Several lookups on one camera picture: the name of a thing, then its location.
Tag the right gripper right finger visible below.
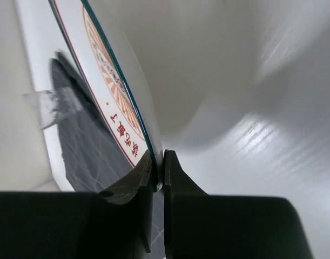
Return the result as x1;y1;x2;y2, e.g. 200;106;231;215
164;150;211;258

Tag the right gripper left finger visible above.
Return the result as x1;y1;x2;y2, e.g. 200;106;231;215
100;151;154;254

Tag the dark grey checked cloth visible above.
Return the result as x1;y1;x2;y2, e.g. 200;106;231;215
50;51;165;259

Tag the patterned glass plate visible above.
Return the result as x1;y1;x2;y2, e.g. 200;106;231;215
49;1;163;190

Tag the clear plastic cup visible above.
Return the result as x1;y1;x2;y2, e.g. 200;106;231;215
22;87;83;130

